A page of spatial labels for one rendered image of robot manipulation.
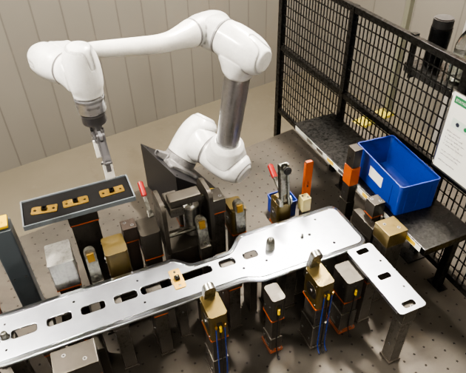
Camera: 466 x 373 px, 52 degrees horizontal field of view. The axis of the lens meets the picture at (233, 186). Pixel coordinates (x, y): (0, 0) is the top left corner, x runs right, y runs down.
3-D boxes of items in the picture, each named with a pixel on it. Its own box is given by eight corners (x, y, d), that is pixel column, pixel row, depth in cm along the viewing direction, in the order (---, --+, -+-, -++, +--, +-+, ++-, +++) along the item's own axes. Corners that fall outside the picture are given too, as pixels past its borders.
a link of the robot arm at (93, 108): (75, 104, 137) (80, 122, 141) (106, 97, 140) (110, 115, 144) (70, 91, 143) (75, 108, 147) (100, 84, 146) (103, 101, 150)
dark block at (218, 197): (217, 280, 193) (212, 201, 166) (211, 268, 198) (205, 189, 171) (228, 276, 194) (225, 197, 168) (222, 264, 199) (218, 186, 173)
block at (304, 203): (296, 267, 197) (303, 200, 174) (293, 261, 200) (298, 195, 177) (304, 264, 198) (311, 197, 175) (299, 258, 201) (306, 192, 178)
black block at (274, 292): (273, 362, 164) (276, 309, 146) (260, 339, 171) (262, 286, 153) (286, 356, 166) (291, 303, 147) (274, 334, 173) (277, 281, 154)
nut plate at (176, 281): (186, 286, 152) (186, 283, 152) (175, 290, 151) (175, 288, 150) (178, 268, 158) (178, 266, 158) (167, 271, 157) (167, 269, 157)
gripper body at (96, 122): (77, 107, 147) (83, 132, 153) (83, 120, 141) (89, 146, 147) (101, 102, 149) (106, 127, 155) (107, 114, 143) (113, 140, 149)
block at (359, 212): (360, 283, 190) (372, 229, 171) (343, 263, 198) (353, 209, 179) (366, 281, 190) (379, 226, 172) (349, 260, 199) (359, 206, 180)
